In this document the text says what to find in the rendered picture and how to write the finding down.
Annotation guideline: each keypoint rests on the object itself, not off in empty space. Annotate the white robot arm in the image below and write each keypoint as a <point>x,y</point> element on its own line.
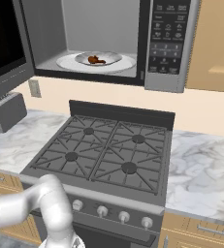
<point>50,206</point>

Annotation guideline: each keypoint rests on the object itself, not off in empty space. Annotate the brown chicken drumstick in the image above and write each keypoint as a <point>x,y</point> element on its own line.
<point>95,59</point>

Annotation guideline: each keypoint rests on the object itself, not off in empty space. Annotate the grey microwave oven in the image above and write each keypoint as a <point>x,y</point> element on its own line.
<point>168,42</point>

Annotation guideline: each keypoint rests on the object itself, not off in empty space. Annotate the microwave door with black window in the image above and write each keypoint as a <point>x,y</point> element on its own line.
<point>3,42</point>

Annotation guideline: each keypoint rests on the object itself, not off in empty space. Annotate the grey gas stove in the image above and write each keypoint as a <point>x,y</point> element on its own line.
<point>116,151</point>

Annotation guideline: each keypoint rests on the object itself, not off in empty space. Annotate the grey bowl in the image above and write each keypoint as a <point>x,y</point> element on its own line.
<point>110,57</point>

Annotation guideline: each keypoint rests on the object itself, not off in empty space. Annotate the white stove knob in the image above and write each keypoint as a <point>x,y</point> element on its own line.
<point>102,210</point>
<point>77,204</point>
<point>123,216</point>
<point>146,222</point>

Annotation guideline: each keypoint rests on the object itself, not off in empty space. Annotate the grey toaster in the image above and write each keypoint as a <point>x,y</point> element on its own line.
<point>6,111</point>

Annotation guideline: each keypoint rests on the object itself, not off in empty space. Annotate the light wood drawer front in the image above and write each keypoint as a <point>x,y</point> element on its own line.
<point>3,182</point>
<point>194,227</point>

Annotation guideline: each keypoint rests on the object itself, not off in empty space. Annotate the light wood cupboard door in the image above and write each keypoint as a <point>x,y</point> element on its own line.
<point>171,243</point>
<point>23,231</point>

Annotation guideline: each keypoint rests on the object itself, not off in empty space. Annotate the grey wall socket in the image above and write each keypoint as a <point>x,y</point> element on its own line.
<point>35,88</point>

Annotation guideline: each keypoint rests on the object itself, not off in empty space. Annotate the light wood wall cupboard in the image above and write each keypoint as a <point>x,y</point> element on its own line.
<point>213,45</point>

